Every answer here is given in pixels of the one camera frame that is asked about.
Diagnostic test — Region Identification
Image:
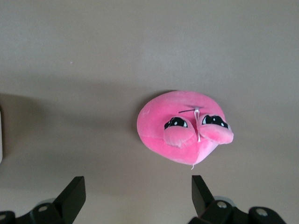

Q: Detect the pink plush toy with eyes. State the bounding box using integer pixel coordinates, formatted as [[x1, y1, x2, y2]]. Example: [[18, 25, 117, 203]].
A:
[[136, 90, 235, 170]]

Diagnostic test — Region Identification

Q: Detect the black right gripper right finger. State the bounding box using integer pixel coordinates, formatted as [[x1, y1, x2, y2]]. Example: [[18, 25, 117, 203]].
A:
[[188, 175, 287, 224]]

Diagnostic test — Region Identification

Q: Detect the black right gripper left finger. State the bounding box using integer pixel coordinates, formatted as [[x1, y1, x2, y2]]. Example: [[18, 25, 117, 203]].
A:
[[0, 176, 85, 224]]

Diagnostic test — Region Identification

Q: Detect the brown table mat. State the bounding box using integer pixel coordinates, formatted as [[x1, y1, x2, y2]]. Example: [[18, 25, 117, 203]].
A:
[[0, 0, 299, 224]]

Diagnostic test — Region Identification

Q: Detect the pale pink plastic box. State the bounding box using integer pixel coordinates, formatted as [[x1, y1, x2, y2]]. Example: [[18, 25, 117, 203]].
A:
[[0, 109, 3, 164]]

